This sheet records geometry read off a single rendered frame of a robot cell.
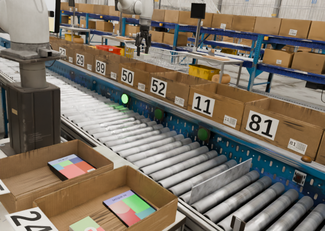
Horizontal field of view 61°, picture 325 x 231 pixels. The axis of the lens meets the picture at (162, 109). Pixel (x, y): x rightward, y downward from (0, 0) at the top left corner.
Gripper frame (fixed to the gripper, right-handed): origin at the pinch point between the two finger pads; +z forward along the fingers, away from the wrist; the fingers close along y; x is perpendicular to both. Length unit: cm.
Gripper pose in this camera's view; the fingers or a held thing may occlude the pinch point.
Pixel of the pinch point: (142, 52)
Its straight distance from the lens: 220.3
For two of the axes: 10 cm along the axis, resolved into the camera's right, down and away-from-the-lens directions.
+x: -6.8, -3.0, 6.7
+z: -1.1, 9.5, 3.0
